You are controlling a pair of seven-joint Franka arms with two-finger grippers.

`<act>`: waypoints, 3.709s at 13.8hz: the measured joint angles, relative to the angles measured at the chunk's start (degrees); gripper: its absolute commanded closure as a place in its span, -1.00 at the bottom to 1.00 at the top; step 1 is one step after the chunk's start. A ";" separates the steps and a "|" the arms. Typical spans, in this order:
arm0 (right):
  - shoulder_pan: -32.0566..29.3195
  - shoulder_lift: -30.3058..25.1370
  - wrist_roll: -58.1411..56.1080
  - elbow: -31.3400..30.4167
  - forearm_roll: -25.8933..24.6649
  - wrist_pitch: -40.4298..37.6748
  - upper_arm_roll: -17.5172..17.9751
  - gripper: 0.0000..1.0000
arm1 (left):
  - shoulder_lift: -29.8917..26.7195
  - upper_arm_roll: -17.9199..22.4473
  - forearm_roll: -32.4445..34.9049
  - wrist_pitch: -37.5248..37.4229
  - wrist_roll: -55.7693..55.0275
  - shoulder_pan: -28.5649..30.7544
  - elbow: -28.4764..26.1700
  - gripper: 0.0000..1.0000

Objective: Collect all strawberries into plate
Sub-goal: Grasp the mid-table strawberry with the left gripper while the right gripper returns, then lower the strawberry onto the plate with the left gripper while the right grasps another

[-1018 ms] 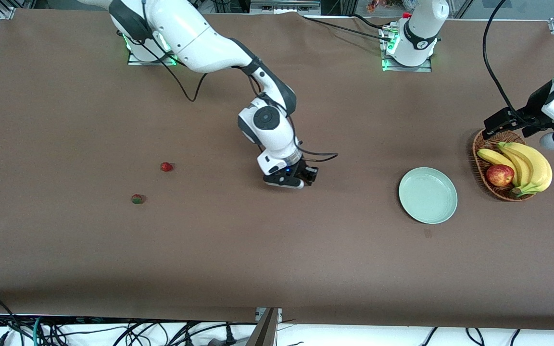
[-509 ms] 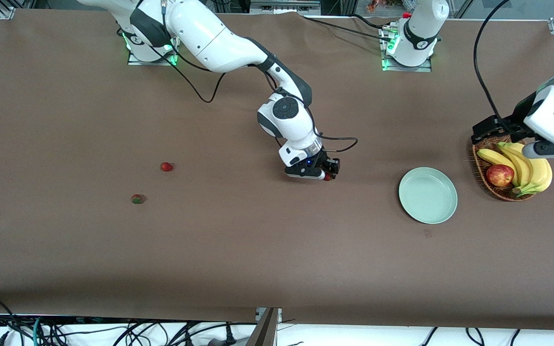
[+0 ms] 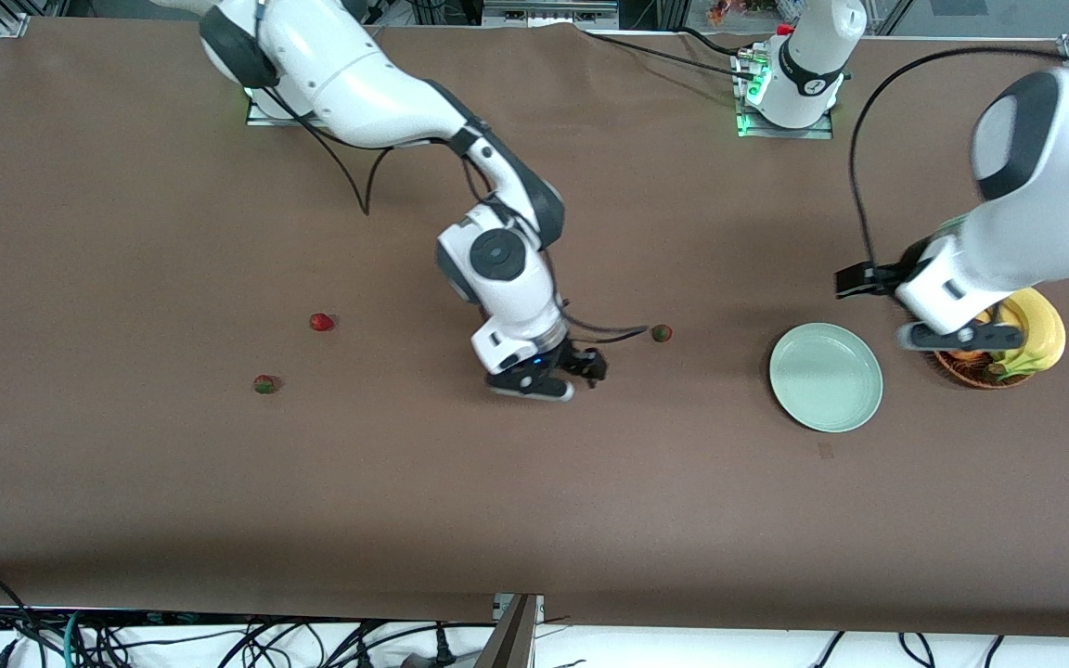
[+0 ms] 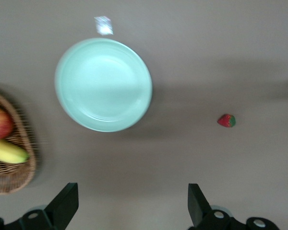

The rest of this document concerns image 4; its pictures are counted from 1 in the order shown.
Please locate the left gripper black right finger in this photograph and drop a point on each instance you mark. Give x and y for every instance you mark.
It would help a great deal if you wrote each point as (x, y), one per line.
(199, 208)

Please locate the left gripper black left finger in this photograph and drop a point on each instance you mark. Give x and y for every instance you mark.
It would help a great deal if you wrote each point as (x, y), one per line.
(62, 206)

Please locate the red strawberry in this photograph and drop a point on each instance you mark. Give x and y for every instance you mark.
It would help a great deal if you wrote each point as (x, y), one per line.
(224, 120)

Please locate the light green round plate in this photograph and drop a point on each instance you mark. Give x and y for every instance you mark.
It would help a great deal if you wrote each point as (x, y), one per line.
(103, 83)

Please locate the brown wicker basket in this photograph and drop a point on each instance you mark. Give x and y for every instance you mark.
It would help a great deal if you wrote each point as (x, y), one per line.
(19, 177)

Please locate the yellow banana bunch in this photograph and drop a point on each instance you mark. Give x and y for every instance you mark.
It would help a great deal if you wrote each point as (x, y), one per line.
(7, 152)

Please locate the red apple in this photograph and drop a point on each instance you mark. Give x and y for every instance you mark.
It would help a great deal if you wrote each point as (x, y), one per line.
(0, 124)

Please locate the small square table marker sticker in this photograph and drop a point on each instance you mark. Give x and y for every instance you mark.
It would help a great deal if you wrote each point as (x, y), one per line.
(104, 26)

